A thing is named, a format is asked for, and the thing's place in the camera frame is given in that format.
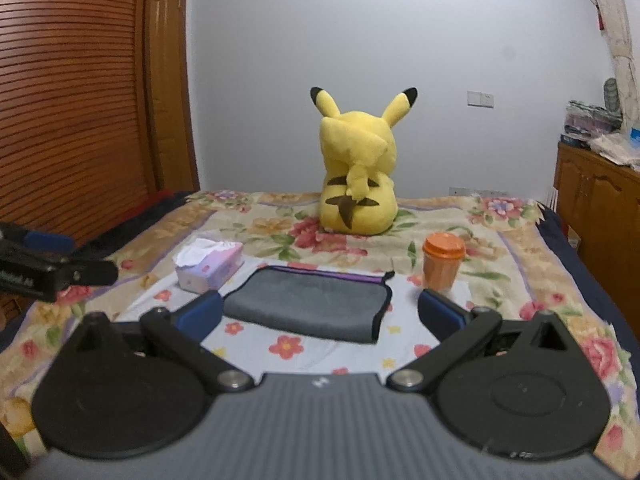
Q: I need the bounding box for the blue box on cabinet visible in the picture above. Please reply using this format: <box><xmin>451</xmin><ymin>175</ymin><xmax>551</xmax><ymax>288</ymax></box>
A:
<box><xmin>629</xmin><ymin>127</ymin><xmax>640</xmax><ymax>148</ymax></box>

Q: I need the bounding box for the green fan on cabinet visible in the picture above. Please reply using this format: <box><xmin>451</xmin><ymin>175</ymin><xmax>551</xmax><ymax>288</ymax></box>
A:
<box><xmin>603</xmin><ymin>77</ymin><xmax>622</xmax><ymax>114</ymax></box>

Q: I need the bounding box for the purple and grey towel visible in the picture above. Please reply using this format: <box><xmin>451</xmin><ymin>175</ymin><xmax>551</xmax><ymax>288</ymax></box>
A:
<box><xmin>224</xmin><ymin>266</ymin><xmax>395</xmax><ymax>344</ymax></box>

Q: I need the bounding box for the floral bed blanket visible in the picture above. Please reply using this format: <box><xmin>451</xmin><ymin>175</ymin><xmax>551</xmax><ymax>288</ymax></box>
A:
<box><xmin>1</xmin><ymin>191</ymin><xmax>639</xmax><ymax>479</ymax></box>

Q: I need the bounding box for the wooden sideboard cabinet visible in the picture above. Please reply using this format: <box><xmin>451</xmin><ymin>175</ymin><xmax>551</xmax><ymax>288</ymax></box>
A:
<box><xmin>554</xmin><ymin>143</ymin><xmax>640</xmax><ymax>330</ymax></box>

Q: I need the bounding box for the wooden slatted wardrobe door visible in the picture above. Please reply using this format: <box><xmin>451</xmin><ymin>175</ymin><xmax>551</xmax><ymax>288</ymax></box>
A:
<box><xmin>1</xmin><ymin>0</ymin><xmax>157</xmax><ymax>243</ymax></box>

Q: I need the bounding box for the yellow Pikachu plush toy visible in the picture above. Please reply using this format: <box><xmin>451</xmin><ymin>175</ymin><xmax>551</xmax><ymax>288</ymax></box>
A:
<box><xmin>310</xmin><ymin>87</ymin><xmax>418</xmax><ymax>236</ymax></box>

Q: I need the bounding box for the white wall switch plate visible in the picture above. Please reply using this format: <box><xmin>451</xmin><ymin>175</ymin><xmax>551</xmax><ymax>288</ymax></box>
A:
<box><xmin>466</xmin><ymin>91</ymin><xmax>495</xmax><ymax>108</ymax></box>

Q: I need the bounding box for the pink tissue pack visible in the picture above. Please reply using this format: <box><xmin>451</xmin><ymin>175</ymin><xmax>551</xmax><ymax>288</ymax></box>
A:
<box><xmin>172</xmin><ymin>237</ymin><xmax>243</xmax><ymax>295</ymax></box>

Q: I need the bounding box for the dark blue bed sheet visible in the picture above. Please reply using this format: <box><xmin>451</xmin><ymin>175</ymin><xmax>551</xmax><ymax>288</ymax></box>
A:
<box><xmin>537</xmin><ymin>207</ymin><xmax>639</xmax><ymax>370</ymax></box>

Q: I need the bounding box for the beige patterned curtain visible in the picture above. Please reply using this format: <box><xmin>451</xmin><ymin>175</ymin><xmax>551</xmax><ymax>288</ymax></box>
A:
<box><xmin>597</xmin><ymin>0</ymin><xmax>639</xmax><ymax>133</ymax></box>

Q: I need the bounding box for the white wall socket strip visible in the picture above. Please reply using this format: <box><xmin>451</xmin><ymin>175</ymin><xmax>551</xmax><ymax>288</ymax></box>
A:
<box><xmin>449</xmin><ymin>186</ymin><xmax>509</xmax><ymax>198</ymax></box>

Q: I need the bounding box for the stack of folded fabrics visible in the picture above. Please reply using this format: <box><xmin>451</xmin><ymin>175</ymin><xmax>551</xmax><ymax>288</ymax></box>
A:
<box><xmin>560</xmin><ymin>101</ymin><xmax>623</xmax><ymax>151</ymax></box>

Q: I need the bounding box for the orange lidded cup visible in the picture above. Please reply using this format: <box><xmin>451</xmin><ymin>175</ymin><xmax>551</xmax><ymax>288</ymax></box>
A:
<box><xmin>422</xmin><ymin>232</ymin><xmax>466</xmax><ymax>292</ymax></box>

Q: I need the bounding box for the wooden room door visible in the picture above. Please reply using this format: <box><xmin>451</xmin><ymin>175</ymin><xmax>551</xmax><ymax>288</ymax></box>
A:
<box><xmin>144</xmin><ymin>0</ymin><xmax>200</xmax><ymax>192</ymax></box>

